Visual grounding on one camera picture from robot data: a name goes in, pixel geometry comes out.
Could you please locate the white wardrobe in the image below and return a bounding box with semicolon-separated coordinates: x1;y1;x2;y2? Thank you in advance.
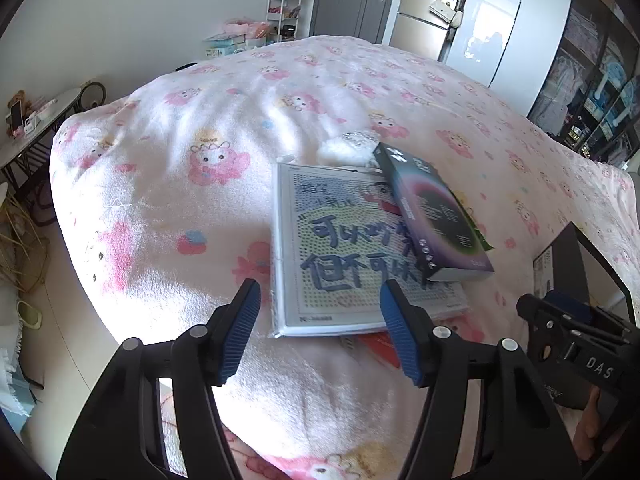
445;0;576;103

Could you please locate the red printed card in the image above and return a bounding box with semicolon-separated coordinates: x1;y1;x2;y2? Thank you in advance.
342;330;403;368

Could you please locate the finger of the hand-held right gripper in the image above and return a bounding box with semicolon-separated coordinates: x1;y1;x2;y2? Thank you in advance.
516;290;596;357

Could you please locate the pink cartoon printed blanket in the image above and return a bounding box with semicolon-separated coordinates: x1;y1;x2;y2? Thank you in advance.
50;35;636;480

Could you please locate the dried straw bundle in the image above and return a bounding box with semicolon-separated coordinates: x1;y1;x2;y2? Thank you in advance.
0;195;51;291

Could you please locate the pink kitty print bedsheet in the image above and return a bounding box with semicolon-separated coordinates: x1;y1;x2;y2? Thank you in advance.
220;422;418;480

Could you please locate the black glass display cabinet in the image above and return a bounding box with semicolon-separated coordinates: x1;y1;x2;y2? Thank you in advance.
527;0;640;161

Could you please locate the person's right hand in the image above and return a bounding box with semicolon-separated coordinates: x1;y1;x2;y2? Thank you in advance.
572;388;619;464

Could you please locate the round side table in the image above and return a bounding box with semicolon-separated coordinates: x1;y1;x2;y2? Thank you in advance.
0;87;83;171

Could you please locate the white fluffy plush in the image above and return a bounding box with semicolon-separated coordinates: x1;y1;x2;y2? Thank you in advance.
315;131;383;168

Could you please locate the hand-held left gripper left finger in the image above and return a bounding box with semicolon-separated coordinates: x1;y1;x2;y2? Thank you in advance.
56;279;262;480

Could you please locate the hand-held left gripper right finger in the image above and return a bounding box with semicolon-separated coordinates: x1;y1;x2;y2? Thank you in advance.
379;279;586;480

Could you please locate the black cardboard shoebox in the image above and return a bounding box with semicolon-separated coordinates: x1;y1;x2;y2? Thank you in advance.
532;221;638;331

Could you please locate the white handbag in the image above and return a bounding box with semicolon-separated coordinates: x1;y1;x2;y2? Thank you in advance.
430;0;463;26

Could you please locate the white book with blue lettering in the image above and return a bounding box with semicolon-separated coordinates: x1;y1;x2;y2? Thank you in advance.
270;162;468;338

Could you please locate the stack of pastel gift boxes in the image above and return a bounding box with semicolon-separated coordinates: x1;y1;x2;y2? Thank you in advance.
204;19;273;58

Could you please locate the silver refrigerator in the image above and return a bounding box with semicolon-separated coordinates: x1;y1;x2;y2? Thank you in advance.
390;0;468;61

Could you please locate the dark purple book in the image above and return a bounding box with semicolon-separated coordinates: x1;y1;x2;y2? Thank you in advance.
372;142;496;282

